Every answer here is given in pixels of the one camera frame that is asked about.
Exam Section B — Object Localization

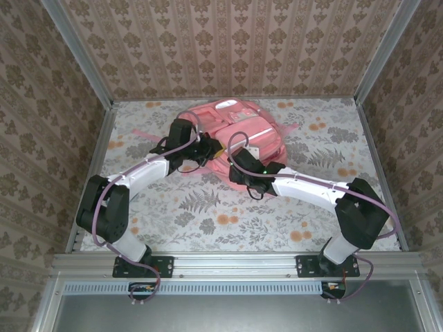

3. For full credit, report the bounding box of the grey metal panel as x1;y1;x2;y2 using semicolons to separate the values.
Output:
33;273;443;332

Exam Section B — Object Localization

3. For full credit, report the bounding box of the pink backpack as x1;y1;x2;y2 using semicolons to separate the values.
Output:
131;98;299;190

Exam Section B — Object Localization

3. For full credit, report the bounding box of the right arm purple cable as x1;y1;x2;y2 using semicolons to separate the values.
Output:
228;131;402;305

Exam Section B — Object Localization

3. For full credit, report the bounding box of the aluminium table edge rail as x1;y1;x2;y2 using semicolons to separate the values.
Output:
65;102;118;253
355;100;409;252

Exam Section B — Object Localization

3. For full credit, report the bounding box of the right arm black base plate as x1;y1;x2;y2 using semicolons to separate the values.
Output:
296;255;361;279

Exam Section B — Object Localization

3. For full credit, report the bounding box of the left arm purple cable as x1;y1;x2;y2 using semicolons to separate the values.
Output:
90;111;205;306

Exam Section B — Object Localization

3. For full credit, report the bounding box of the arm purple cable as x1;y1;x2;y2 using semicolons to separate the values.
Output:
90;111;205;306
228;131;402;305

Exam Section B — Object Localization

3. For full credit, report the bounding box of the aluminium frame post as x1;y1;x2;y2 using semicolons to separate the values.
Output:
354;0;422;104
39;0;115;108

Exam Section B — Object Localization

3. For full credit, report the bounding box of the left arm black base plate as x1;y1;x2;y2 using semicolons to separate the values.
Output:
112;255;174;279

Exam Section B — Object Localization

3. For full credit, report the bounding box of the grey slotted cable duct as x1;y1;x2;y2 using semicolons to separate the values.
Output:
63;280;347;296

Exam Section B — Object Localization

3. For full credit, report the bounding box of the floral table cover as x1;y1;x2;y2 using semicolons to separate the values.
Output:
81;98;402;252

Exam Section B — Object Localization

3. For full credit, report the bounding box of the wide aluminium frame rail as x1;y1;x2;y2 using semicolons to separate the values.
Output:
51;251;430;277

